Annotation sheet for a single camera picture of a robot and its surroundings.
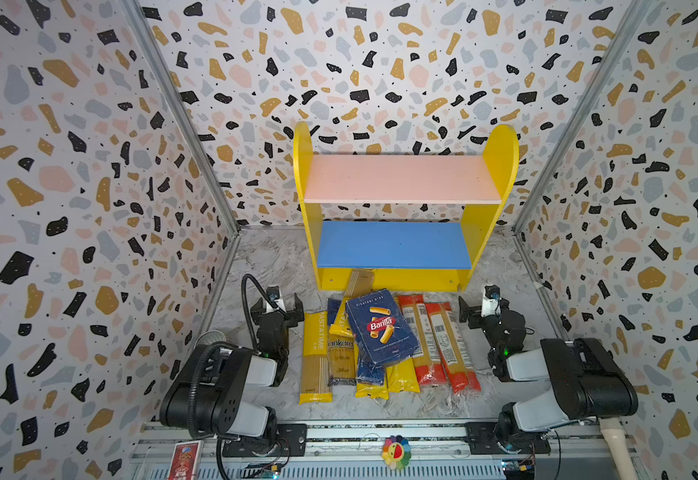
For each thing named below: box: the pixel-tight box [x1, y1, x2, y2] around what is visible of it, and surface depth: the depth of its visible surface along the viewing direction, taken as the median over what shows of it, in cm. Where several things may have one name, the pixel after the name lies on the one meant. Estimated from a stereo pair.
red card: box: [168, 440, 204, 480], surface depth 71 cm
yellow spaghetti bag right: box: [386, 357, 420, 393], surface depth 83 cm
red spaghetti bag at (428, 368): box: [398, 294, 447, 387], surface depth 89 cm
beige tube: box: [599, 416, 639, 480], surface depth 73 cm
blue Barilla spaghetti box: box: [328, 298, 385, 387], surface depth 81 cm
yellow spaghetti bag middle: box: [353, 342, 389, 400], surface depth 82 cm
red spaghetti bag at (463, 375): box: [425, 302, 482, 395], surface depth 89 cm
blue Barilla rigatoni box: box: [346, 288, 419, 365], surface depth 83 cm
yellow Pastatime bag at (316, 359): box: [299, 310, 333, 404], surface depth 87 cm
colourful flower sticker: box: [381, 435, 412, 470], surface depth 73 cm
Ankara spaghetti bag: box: [328, 324, 357, 387], surface depth 87 cm
